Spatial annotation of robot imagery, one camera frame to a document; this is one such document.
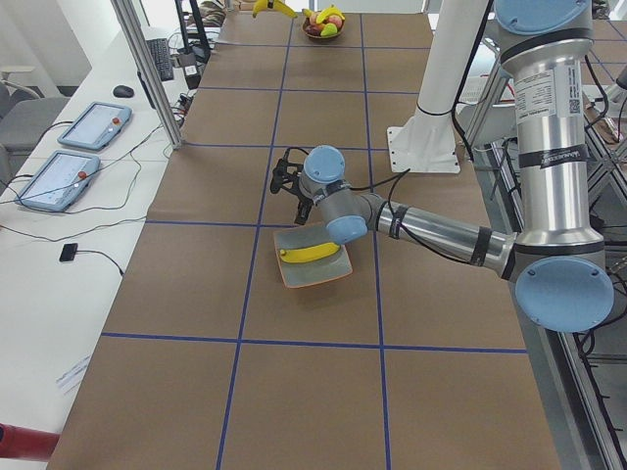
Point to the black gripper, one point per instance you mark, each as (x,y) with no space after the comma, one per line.
(305,202)

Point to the black computer mouse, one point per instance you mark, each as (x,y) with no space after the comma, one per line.
(123,91)

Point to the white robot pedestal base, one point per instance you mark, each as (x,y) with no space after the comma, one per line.
(426,142)

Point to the black keyboard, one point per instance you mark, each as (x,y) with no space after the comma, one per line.
(159,51)

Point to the lower teach pendant tablet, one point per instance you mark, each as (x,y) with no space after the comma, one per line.
(59,182)

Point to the wicker fruit basket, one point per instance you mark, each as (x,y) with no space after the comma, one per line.
(321,32)

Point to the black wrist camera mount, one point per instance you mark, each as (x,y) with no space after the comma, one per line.
(286,174)

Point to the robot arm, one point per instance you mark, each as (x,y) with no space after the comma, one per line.
(556,263)

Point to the aluminium frame post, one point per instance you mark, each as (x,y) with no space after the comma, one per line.
(133,33)

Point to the upper teach pendant tablet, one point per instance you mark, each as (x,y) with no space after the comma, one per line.
(96,127)

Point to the small black box device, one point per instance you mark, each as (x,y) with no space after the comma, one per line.
(68,252)

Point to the teach pendant tablet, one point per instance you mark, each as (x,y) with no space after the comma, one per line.
(96,127)
(59,182)

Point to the grey square plate orange rim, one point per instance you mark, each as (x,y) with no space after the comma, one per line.
(311,273)

